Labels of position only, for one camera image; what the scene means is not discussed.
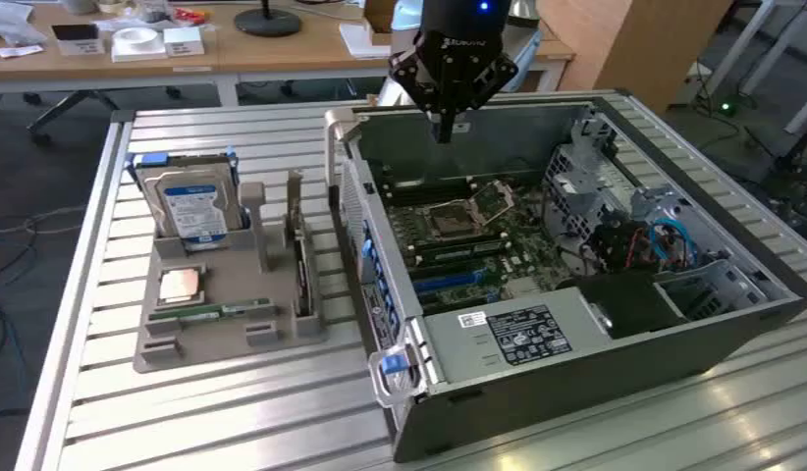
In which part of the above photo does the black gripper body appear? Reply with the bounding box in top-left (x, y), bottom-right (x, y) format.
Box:
top-left (416, 0), bottom-right (512, 115)

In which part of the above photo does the Nvidia graphics card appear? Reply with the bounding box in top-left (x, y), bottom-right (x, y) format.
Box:
top-left (286, 169), bottom-right (317, 318)

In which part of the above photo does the white booklet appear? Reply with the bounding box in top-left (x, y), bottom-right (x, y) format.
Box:
top-left (338, 22), bottom-right (395, 61)

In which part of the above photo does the brown cardboard box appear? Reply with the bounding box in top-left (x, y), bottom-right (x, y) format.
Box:
top-left (363, 0), bottom-right (405, 35)

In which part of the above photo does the light wooden desk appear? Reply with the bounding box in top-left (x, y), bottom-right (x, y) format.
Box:
top-left (0, 0), bottom-right (222, 107)
top-left (216, 0), bottom-right (575, 107)

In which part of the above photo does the wooden cabinet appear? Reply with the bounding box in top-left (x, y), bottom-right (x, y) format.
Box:
top-left (537, 0), bottom-right (736, 112)

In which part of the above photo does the black round lamp base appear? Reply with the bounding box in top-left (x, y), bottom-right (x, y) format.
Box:
top-left (232, 0), bottom-right (305, 38)

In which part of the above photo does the socket cover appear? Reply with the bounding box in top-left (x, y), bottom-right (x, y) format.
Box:
top-left (472, 180), bottom-right (516, 222)

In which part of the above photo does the perforated metal drive cage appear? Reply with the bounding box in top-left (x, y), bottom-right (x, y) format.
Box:
top-left (544, 116), bottom-right (640, 246)

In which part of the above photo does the CPU socket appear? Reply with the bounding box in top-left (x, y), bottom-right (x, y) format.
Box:
top-left (424, 200), bottom-right (484, 241)

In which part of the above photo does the red package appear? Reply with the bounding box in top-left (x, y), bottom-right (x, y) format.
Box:
top-left (171, 7), bottom-right (214, 26)

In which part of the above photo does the white cube box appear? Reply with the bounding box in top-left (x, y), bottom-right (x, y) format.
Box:
top-left (162, 26), bottom-right (204, 58)

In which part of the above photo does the green motherboard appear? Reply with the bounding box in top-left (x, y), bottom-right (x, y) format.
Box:
top-left (367, 161), bottom-right (579, 316)

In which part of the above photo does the green RAM stick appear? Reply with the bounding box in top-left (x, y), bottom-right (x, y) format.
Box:
top-left (152, 299), bottom-right (274, 320)
top-left (420, 238), bottom-right (509, 264)

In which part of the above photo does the dark grey pouch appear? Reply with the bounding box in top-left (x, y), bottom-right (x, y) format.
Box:
top-left (139, 0), bottom-right (174, 25)

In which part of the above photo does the flat white box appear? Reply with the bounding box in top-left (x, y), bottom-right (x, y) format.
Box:
top-left (108, 39), bottom-right (170, 64)

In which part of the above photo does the white tape roll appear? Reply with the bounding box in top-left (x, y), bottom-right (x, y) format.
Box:
top-left (114, 26), bottom-right (160, 50)

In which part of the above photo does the blue expansion slot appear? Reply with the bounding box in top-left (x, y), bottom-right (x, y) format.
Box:
top-left (410, 267), bottom-right (488, 295)

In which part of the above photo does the hard disk with blue carrier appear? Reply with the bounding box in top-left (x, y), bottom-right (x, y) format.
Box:
top-left (124, 146), bottom-right (242, 254)

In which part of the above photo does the black equipment stand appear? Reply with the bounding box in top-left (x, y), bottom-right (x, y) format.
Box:
top-left (743, 125), bottom-right (807, 232)

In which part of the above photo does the white box with black top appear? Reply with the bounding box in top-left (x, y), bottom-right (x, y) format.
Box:
top-left (51, 23), bottom-right (107, 56)

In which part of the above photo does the black plastic shroud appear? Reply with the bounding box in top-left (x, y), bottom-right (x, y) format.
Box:
top-left (576, 272), bottom-right (692, 340)

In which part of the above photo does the grey parts rack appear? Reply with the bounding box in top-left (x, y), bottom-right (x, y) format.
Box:
top-left (132, 169), bottom-right (337, 375)

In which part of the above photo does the black wheeled base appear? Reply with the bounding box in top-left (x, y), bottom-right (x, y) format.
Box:
top-left (23, 86), bottom-right (182, 146)

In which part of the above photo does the silver disk bay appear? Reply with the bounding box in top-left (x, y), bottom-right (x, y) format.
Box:
top-left (629, 184), bottom-right (772, 323)

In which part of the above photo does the CPU chip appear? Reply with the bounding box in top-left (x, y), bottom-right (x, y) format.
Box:
top-left (159, 268), bottom-right (202, 301)

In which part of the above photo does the grey power supply unit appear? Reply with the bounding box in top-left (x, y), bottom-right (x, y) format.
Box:
top-left (421, 287), bottom-right (616, 385)

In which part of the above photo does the crumpled clear plastic bag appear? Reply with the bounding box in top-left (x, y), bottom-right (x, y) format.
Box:
top-left (0, 2), bottom-right (51, 46)

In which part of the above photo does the open grey PC case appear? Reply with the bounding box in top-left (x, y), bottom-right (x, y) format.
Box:
top-left (322, 93), bottom-right (806, 465)

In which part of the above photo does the white switch box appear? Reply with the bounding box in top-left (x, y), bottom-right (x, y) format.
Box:
top-left (683, 61), bottom-right (713, 107)

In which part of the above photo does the black wire bundle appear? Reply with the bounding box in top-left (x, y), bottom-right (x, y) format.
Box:
top-left (584, 219), bottom-right (655, 274)

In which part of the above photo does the blue disk wire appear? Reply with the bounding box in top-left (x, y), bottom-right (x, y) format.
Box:
top-left (645, 217), bottom-right (701, 272)

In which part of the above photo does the white table frame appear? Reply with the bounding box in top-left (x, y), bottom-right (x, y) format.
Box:
top-left (697, 0), bottom-right (807, 134)

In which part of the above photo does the blue floor cable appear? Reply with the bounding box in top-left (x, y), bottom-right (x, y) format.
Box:
top-left (0, 230), bottom-right (35, 423)

